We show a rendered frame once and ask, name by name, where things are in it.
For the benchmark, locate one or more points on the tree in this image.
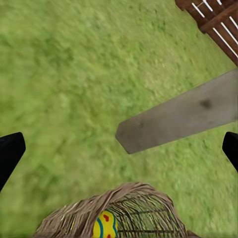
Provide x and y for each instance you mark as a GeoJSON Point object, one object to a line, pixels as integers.
{"type": "Point", "coordinates": [207, 106]}

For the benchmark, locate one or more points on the wicker basket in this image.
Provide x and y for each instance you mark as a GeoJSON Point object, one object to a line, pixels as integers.
{"type": "Point", "coordinates": [76, 220]}

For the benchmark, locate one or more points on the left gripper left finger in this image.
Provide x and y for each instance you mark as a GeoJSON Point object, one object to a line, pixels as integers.
{"type": "Point", "coordinates": [12, 148]}

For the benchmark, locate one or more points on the easter egg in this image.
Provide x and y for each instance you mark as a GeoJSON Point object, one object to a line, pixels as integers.
{"type": "Point", "coordinates": [106, 225]}

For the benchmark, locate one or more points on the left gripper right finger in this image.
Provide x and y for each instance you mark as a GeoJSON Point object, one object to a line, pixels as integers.
{"type": "Point", "coordinates": [230, 148]}

